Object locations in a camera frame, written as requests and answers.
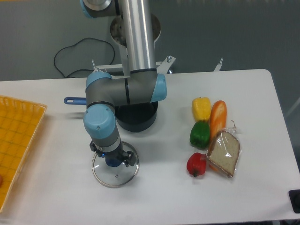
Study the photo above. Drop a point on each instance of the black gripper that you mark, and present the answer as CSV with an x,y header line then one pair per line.
x,y
128,157

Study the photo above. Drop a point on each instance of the red bell pepper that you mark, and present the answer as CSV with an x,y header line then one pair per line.
x,y
196,164

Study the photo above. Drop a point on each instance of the yellow woven basket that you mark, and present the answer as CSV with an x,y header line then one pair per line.
x,y
19,122

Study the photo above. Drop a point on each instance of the orange bread loaf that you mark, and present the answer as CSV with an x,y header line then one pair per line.
x,y
218,117

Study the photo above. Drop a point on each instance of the dark blue saucepan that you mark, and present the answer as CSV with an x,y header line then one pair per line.
x,y
138,117

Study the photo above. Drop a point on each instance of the wrapped bread slice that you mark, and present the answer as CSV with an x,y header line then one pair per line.
x,y
233,149

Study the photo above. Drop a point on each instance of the green bell pepper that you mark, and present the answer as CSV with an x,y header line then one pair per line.
x,y
200,135

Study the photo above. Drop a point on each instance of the yellow bell pepper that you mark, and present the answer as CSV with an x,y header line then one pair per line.
x,y
201,109

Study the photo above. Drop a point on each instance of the black device at table edge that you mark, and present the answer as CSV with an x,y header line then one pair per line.
x,y
294,196

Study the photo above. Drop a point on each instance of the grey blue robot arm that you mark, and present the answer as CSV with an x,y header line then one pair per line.
x,y
104,93

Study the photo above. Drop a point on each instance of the glass lid with blue knob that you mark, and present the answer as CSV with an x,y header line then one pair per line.
x,y
113,173

